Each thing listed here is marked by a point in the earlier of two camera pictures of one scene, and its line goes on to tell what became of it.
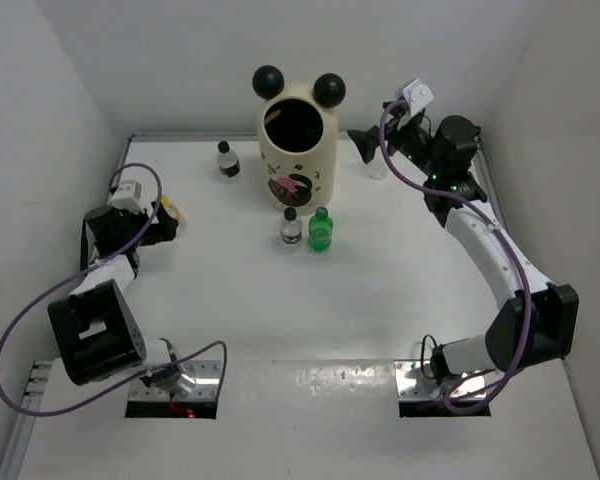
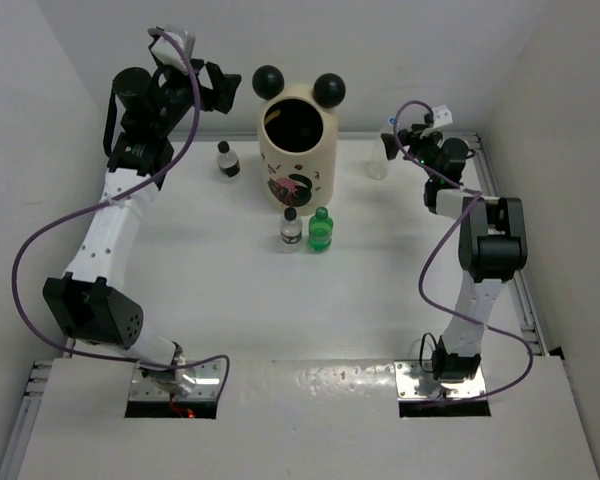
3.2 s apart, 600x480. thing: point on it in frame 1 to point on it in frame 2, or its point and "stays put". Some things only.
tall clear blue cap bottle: [377, 168] stays put
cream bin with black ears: [298, 139] stays put
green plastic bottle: [320, 230] stays put
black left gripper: [163, 232] to [217, 98]
